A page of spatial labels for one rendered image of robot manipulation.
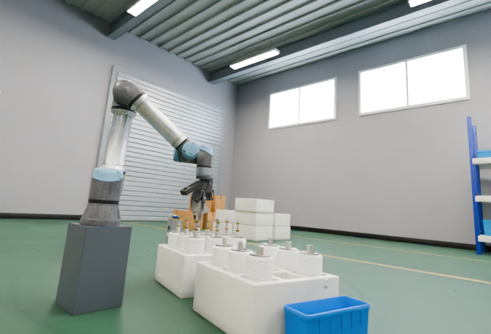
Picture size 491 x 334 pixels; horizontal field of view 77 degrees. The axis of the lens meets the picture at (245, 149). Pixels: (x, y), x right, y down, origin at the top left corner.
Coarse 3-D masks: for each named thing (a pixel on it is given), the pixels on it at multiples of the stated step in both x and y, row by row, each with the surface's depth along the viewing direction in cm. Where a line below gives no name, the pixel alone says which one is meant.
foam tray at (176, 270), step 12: (168, 252) 154; (180, 252) 145; (204, 252) 149; (156, 264) 166; (168, 264) 151; (180, 264) 139; (192, 264) 138; (156, 276) 163; (168, 276) 149; (180, 276) 136; (192, 276) 137; (168, 288) 146; (180, 288) 134; (192, 288) 137
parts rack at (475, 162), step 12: (468, 120) 451; (468, 132) 448; (468, 144) 446; (480, 168) 477; (480, 192) 470; (480, 204) 468; (480, 216) 465; (480, 228) 462; (480, 240) 417; (480, 252) 415
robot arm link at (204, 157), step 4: (200, 148) 154; (204, 148) 154; (208, 148) 154; (212, 148) 156; (200, 152) 153; (204, 152) 153; (208, 152) 154; (212, 152) 156; (200, 156) 152; (204, 156) 153; (208, 156) 154; (212, 156) 156; (200, 160) 152; (204, 160) 153; (208, 160) 153; (200, 164) 152; (204, 164) 152; (208, 164) 153
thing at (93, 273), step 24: (72, 240) 118; (96, 240) 114; (120, 240) 121; (72, 264) 114; (96, 264) 113; (120, 264) 120; (72, 288) 110; (96, 288) 113; (120, 288) 119; (72, 312) 106
